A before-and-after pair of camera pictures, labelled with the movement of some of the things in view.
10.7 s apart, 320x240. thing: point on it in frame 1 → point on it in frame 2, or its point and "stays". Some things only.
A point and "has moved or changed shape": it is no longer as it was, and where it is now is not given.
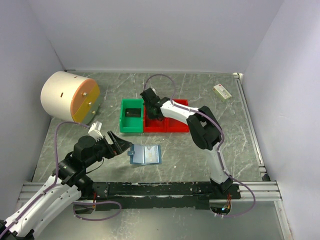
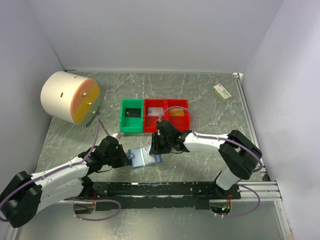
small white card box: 222,92 stays
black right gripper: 151,116 → 155,149
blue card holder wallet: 145,154 has moved or changed shape
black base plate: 110,196 stays
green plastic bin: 131,124 stays
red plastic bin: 175,125 stays
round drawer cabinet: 70,97 stays
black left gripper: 118,146 → 123,159
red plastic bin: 154,125 stays
